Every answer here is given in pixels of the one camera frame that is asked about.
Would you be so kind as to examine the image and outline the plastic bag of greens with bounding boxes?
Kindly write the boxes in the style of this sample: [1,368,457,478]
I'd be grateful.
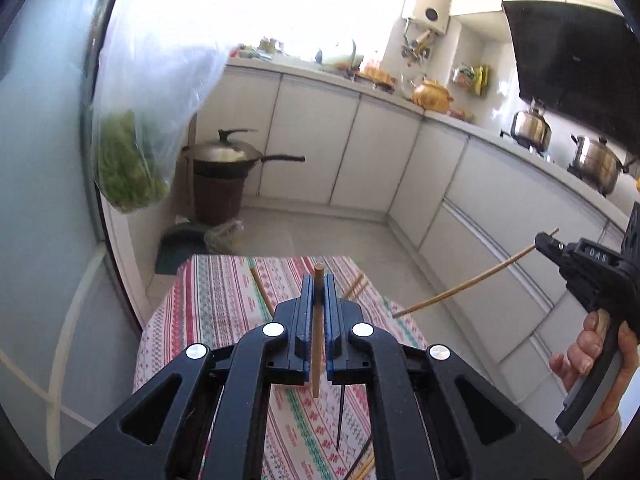
[90,42,231,213]

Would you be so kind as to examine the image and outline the black wok with lid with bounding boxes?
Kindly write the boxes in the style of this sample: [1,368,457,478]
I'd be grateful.
[181,128,306,181]

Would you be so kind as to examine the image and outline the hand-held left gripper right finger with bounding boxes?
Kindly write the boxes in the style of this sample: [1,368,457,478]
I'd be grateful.
[325,272,585,480]

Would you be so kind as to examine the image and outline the green yellow hanging packets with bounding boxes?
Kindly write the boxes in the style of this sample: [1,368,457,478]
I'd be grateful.
[451,64,490,97]

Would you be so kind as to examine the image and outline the pile of bamboo chopsticks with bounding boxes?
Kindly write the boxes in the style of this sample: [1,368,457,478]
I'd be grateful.
[249,264,376,480]

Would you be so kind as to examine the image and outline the dark green dustpan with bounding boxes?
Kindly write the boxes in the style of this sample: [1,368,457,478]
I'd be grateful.
[155,222,208,275]

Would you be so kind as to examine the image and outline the person's right forearm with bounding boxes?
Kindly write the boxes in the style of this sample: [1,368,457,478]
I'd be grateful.
[570,405,626,465]

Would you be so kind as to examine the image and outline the person's right hand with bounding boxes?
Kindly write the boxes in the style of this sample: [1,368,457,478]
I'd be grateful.
[548,310,640,423]

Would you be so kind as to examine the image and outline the frosted glass sliding door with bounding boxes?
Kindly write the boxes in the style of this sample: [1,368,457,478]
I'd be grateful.
[0,0,151,480]

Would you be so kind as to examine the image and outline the light bamboo chopstick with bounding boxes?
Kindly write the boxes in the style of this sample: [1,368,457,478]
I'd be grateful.
[311,262,326,399]
[392,228,560,319]

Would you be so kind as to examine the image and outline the steel kettle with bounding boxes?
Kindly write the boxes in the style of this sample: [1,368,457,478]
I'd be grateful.
[501,100,553,153]

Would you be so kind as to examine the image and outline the steel cooking pot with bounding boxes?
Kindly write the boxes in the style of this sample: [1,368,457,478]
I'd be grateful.
[567,134,638,196]

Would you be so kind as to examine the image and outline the bright window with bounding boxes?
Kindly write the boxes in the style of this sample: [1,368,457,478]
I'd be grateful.
[125,0,416,61]

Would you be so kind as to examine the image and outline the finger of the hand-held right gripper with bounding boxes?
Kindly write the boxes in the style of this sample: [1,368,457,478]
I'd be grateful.
[534,232,571,276]

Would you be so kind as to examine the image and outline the black range hood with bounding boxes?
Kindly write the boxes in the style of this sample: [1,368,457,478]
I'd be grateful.
[501,0,640,153]

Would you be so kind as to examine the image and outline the brown plastic bin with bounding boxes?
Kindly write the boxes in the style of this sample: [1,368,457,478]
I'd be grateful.
[192,170,247,226]

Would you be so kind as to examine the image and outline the clear crumpled plastic bag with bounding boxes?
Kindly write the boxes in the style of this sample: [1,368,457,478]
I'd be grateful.
[204,220,245,255]

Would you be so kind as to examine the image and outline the orange woven basket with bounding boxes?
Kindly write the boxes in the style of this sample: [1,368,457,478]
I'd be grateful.
[357,62,396,91]

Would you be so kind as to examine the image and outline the black chopstick with gold band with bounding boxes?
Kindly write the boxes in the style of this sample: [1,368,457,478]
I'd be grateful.
[345,440,373,480]
[337,384,348,452]

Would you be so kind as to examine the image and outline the patterned striped tablecloth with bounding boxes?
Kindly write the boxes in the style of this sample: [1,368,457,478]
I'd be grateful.
[132,254,426,480]

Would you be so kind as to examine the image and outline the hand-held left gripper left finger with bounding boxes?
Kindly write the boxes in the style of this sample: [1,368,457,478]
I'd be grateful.
[54,272,317,480]

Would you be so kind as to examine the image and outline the water heater pipes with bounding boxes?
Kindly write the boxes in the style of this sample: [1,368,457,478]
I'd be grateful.
[400,30,433,66]

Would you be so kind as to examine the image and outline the yellow clay pot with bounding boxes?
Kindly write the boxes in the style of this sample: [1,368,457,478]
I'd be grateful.
[411,77,455,113]

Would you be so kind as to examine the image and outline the white kitchen cabinets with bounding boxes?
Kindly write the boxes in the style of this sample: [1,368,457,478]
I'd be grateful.
[195,55,640,406]

